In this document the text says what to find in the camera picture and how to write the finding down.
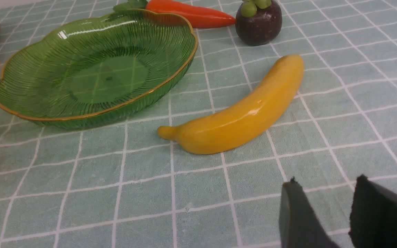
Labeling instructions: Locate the orange toy carrot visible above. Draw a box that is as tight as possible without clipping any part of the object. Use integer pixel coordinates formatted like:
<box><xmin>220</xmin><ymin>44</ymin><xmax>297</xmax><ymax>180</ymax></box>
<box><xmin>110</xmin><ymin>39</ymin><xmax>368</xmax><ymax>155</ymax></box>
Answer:
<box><xmin>112</xmin><ymin>0</ymin><xmax>236</xmax><ymax>29</ymax></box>

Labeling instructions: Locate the green glass leaf plate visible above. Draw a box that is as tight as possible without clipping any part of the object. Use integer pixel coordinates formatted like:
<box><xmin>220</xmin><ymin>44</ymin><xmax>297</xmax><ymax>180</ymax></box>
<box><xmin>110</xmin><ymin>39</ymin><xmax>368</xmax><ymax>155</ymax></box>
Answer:
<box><xmin>0</xmin><ymin>9</ymin><xmax>198</xmax><ymax>130</ymax></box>

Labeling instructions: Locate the purple toy mangosteen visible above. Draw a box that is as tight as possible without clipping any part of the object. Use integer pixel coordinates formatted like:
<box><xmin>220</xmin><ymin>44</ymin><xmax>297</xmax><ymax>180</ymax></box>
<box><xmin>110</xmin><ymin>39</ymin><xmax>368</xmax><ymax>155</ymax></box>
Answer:
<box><xmin>235</xmin><ymin>0</ymin><xmax>283</xmax><ymax>47</ymax></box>

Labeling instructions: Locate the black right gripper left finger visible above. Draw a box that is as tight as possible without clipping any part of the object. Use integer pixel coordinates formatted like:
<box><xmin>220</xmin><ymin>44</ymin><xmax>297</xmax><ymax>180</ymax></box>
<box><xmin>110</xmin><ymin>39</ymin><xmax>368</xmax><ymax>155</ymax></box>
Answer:
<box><xmin>279</xmin><ymin>177</ymin><xmax>339</xmax><ymax>248</ymax></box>

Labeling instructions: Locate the yellow toy banana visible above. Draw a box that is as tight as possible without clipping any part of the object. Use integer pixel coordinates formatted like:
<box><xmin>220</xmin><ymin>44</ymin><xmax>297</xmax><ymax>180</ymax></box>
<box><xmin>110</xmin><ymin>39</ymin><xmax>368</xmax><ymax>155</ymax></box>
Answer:
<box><xmin>157</xmin><ymin>54</ymin><xmax>304</xmax><ymax>154</ymax></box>

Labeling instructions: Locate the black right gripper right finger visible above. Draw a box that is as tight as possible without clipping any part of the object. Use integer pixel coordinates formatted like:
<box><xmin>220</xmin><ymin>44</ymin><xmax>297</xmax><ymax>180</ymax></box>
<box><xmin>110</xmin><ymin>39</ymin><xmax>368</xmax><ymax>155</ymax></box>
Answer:
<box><xmin>348</xmin><ymin>175</ymin><xmax>397</xmax><ymax>248</ymax></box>

